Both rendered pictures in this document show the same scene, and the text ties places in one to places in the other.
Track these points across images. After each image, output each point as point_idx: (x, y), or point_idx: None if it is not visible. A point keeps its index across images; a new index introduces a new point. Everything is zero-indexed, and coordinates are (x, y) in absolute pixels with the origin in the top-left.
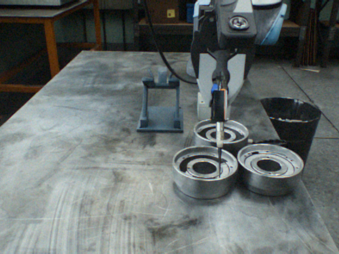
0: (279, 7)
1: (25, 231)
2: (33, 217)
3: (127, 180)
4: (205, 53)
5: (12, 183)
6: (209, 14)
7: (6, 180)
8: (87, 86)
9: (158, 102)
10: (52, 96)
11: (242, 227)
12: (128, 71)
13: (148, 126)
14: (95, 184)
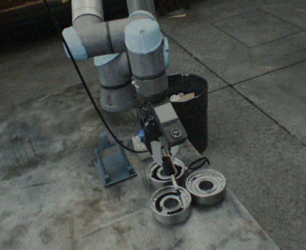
0: (163, 44)
1: None
2: None
3: (126, 230)
4: (153, 141)
5: None
6: (151, 121)
7: None
8: (31, 155)
9: (102, 152)
10: (11, 179)
11: (207, 232)
12: (52, 125)
13: (111, 180)
14: (108, 241)
